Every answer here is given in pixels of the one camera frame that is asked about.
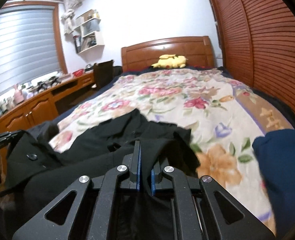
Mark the black buttoned coat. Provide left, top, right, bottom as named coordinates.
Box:
left=0, top=109, right=200, bottom=240

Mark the yellow plush toy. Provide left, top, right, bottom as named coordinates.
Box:
left=151, top=54, right=188, bottom=69

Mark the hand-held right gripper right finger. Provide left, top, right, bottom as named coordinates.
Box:
left=151, top=164, right=275, bottom=240

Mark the wooden bed headboard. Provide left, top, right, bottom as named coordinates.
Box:
left=121, top=36, right=215, bottom=72

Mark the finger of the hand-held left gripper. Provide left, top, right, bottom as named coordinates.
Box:
left=0, top=131, right=24, bottom=147

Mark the navy blue cloth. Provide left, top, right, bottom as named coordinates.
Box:
left=252, top=129, right=295, bottom=240

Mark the floral blanket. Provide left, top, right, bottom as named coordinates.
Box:
left=49, top=69, right=295, bottom=224

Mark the wooden louvered wardrobe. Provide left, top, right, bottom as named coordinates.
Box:
left=205, top=0, right=295, bottom=130

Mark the white wall shelf unit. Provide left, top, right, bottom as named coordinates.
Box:
left=72, top=9, right=105, bottom=54

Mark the dark wooden chair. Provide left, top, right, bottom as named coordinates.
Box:
left=92, top=60, right=114, bottom=90

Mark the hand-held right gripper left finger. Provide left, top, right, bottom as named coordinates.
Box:
left=11, top=140, right=141, bottom=240

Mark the tied beige curtain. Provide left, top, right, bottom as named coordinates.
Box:
left=61, top=0, right=82, bottom=35

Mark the wooden desk with cabinets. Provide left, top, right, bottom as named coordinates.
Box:
left=0, top=71, right=98, bottom=130

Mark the pink vase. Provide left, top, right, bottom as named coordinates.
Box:
left=14, top=84, right=24, bottom=103

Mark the grey window blind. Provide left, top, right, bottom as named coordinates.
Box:
left=0, top=4, right=63, bottom=102

